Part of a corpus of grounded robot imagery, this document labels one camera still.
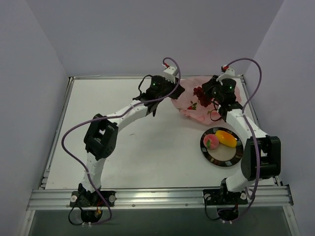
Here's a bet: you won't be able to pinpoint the red fake fruit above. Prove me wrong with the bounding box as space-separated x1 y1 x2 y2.
187 102 198 110

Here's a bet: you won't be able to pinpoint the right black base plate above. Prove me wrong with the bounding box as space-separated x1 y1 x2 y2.
203 188 248 206

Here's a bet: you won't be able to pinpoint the orange fake fruit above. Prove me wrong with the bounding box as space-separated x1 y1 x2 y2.
215 130 237 148

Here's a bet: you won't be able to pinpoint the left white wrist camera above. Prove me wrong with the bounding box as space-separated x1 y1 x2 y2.
163 66 178 84

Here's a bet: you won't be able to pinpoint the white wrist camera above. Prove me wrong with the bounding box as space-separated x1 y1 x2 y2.
217 65 235 82
163 66 178 84

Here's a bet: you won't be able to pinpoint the pink fake peach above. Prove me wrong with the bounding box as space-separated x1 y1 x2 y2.
203 134 220 150

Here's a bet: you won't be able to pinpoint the pink plastic bag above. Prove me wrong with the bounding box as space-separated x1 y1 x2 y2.
171 75 243 125

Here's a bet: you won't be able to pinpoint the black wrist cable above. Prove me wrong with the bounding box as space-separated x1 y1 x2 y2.
209 105 227 123

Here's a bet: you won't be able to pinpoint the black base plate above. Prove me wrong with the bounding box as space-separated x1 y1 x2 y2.
69 190 116 207
203 188 248 206

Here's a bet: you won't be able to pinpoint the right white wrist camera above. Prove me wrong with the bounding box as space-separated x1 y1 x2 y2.
217 65 235 82

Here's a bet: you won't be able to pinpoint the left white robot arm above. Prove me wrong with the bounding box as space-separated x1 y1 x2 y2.
78 75 185 206

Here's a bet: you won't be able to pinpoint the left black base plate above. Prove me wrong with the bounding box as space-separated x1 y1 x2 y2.
69 190 116 207

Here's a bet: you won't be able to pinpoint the dark red fake grapes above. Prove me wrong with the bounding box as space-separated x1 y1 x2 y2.
193 87 214 107

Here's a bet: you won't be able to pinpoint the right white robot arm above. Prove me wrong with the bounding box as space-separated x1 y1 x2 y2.
201 75 281 203

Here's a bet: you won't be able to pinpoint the black rimmed ceramic plate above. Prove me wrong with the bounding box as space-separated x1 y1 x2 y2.
200 127 244 167

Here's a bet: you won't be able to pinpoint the aluminium front rail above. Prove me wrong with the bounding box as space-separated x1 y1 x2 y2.
27 185 293 210

